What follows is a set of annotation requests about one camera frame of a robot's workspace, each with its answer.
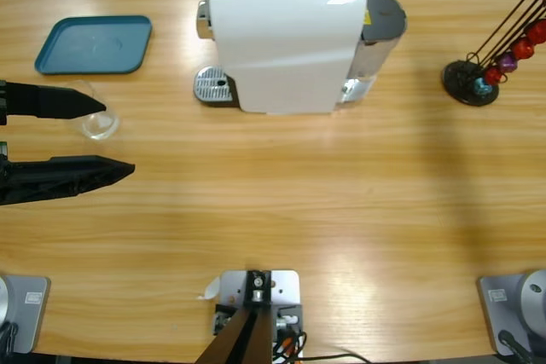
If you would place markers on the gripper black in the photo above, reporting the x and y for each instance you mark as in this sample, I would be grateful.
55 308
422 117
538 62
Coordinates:
3 104

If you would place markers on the clear glass cup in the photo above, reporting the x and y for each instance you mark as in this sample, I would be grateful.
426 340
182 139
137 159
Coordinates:
100 127

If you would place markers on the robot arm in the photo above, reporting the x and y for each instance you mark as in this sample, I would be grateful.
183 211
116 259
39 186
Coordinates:
533 296
25 313

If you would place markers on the white capsule coffee machine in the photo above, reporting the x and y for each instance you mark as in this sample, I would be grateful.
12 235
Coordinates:
277 53

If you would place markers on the teal coffee capsule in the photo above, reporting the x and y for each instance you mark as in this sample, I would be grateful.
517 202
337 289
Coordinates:
482 87

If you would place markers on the red coffee capsule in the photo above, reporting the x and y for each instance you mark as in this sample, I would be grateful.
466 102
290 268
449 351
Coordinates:
494 76
536 31
524 49

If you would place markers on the purple coffee capsule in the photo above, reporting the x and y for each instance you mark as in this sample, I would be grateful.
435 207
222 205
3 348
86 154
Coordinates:
507 62

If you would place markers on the teal plastic tray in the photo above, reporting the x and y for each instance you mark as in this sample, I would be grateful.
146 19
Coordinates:
94 44

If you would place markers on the drip tray with metal grate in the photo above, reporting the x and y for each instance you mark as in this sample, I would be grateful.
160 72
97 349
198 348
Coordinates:
209 84

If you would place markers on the white tape piece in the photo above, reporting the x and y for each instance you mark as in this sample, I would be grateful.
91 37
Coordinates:
211 289

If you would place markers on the water tank with grey lid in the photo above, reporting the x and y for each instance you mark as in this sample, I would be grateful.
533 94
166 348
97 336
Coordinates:
384 14

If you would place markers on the black capsule holder with rods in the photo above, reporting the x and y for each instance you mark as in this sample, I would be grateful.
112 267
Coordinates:
458 78

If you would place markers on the white block with dark post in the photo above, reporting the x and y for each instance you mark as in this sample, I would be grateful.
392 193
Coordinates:
281 287

